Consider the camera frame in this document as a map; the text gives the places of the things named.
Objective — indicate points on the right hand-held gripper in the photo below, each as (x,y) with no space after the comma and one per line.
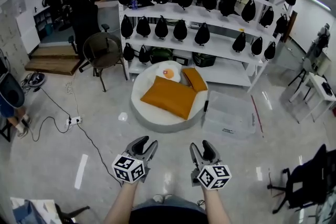
(214,177)

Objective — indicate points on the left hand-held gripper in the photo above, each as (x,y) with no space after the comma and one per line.
(128,168)

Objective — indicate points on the clear plastic storage bin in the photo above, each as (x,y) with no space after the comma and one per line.
(228,112)

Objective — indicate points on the large orange pillow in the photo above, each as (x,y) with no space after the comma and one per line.
(168,97)

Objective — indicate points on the small orange pillow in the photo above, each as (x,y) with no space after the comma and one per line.
(195,78)

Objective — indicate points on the fried egg shaped pillow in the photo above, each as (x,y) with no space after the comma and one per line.
(168,70)

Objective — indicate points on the person's right forearm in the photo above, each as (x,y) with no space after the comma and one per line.
(215,204)

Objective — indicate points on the person's left forearm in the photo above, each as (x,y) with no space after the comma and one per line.
(123,202)

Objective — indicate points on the round white floor cushion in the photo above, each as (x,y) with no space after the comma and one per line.
(157,119)

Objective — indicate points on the white paper scrap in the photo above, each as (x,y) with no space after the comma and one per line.
(123,116)

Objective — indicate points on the person's grey denim shorts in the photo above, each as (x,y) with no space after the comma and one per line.
(173,202)

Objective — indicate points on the red floor tape line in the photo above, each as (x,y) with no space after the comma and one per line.
(257,115)

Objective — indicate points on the white floor tape strip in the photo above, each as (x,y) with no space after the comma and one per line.
(81,171)

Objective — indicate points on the person's dark shirt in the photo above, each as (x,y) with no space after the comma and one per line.
(168,216)

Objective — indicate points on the white power strip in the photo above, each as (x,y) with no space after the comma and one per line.
(74,120)

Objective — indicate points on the dark green case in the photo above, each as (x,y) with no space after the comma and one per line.
(160,55)
(204,59)

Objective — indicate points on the black chair base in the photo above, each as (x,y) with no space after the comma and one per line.
(69,213)

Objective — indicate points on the round brown wicker chair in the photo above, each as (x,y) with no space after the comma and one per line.
(103,51)

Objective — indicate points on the black mesh office chair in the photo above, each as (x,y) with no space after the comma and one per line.
(307,183)

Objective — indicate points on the white metal shelving unit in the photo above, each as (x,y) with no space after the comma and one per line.
(220,46)

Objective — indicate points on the wooden step platform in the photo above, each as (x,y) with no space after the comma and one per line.
(52,61)

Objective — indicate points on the blue and white box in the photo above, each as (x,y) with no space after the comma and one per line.
(31,212)

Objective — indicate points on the white table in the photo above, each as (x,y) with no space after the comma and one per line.
(319,89)

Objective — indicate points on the black high-back office chair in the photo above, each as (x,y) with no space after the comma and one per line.
(85,23)

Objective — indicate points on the black device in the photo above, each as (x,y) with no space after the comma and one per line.
(327,87)

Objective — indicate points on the clear water bottle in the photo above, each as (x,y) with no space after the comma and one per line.
(134,3)

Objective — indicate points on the white low cabinet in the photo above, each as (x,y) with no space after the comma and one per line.
(27,32)

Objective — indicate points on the ceiling light strip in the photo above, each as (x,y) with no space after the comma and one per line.
(319,3)

